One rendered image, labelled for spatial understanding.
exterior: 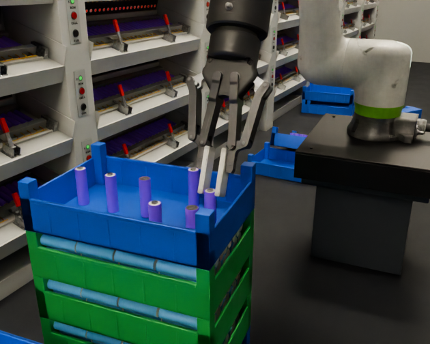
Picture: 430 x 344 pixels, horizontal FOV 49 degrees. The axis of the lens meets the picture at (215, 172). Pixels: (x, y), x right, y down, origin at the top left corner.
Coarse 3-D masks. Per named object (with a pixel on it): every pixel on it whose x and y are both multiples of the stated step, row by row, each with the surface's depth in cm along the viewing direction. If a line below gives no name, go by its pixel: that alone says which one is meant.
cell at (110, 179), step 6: (108, 174) 74; (114, 174) 75; (108, 180) 74; (114, 180) 74; (108, 186) 74; (114, 186) 75; (108, 192) 75; (114, 192) 75; (108, 198) 75; (114, 198) 75; (108, 204) 76; (114, 204) 76; (108, 210) 76; (114, 210) 76
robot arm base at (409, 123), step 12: (360, 120) 127; (372, 120) 125; (384, 120) 124; (396, 120) 125; (408, 120) 124; (420, 120) 126; (348, 132) 131; (360, 132) 127; (372, 132) 125; (384, 132) 125; (396, 132) 125; (408, 132) 124; (420, 132) 124
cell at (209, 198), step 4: (208, 188) 69; (212, 188) 69; (204, 192) 69; (208, 192) 68; (212, 192) 68; (204, 196) 69; (208, 196) 68; (212, 196) 68; (204, 200) 69; (208, 200) 69; (212, 200) 69; (204, 204) 69; (208, 204) 69; (212, 204) 69; (208, 208) 69; (212, 208) 69
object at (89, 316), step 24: (240, 288) 77; (48, 312) 76; (72, 312) 74; (96, 312) 72; (120, 312) 70; (120, 336) 72; (144, 336) 70; (168, 336) 68; (192, 336) 67; (216, 336) 69
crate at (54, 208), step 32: (96, 160) 85; (128, 160) 84; (32, 192) 69; (64, 192) 79; (96, 192) 83; (128, 192) 83; (160, 192) 83; (32, 224) 71; (64, 224) 68; (96, 224) 66; (128, 224) 64; (160, 224) 62; (224, 224) 65; (160, 256) 64; (192, 256) 62
